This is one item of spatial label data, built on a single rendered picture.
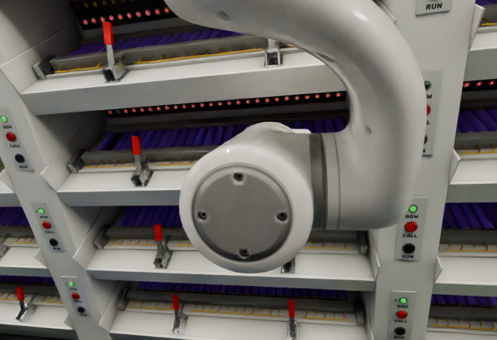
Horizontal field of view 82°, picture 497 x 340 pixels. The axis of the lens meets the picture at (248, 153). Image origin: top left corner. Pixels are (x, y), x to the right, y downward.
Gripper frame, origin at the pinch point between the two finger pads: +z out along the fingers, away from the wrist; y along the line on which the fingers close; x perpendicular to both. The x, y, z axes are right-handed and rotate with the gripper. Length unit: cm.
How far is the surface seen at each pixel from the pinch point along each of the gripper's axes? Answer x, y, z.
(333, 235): -21.4, 9.2, 8.2
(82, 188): -7.9, -39.0, 0.1
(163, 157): -3.4, -23.9, 5.5
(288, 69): 10.6, 2.2, -3.6
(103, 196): -9.7, -34.7, 0.3
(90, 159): -3.0, -40.2, 5.2
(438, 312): -40, 30, 12
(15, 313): -45, -74, 8
